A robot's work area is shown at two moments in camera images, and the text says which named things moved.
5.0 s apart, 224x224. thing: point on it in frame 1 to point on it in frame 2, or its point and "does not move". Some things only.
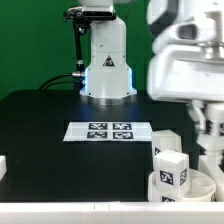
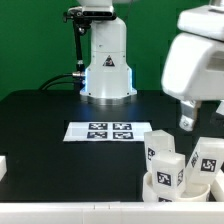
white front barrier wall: [111, 212] does not move
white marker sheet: [108, 131] does not move
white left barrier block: [3, 166] does not move
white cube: [215, 133] to [205, 162]
